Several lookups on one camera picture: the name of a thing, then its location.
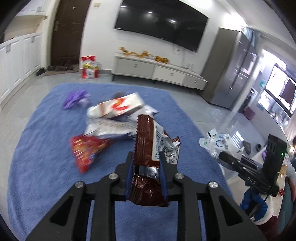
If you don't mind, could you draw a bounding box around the dark brown door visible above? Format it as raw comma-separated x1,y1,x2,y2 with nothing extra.
51,0,91,66

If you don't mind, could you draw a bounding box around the white tv cabinet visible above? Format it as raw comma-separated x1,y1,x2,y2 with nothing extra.
111,53,207,90

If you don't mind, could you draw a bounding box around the white red paper bag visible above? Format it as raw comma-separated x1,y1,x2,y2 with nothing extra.
87,92,144,118

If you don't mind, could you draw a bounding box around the white shoe cabinet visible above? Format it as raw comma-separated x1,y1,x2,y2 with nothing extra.
1,32,42,108

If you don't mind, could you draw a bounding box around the grey refrigerator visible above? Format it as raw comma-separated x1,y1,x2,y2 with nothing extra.
201,28,257,109

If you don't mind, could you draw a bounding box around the black shoe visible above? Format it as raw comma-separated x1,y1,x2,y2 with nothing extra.
36,68,46,76

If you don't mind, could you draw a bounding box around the blue fluffy rug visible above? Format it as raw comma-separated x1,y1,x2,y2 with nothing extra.
7,83,230,240

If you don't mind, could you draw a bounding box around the wall mounted black television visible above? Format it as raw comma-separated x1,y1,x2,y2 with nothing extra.
114,0,208,52

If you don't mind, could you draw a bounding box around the row of shoes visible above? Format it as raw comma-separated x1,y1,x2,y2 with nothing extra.
47,61,74,72

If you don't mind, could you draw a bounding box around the white plastic bag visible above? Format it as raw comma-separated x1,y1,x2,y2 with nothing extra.
199,128,244,160

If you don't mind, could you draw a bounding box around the dark red snack bag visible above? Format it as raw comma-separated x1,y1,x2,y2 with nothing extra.
129,114,181,207

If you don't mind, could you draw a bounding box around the purple plastic bag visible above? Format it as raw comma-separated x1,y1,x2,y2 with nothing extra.
63,90,91,110

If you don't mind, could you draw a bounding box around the golden dragon ornament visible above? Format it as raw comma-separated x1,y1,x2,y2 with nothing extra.
118,47,151,58

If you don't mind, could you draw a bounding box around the red white gift bag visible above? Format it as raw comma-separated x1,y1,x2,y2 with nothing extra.
81,55,100,79

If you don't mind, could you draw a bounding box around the silver printed flat wrapper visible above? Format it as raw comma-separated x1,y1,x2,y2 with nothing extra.
84,118,137,139

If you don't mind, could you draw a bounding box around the red snack wrapper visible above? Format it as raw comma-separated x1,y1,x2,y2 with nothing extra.
69,135,115,174

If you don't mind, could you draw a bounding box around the brown door mat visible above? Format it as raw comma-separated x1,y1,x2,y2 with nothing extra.
43,66,79,76

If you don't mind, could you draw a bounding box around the golden tiger ornament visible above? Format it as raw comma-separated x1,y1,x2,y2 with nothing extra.
154,56,170,64

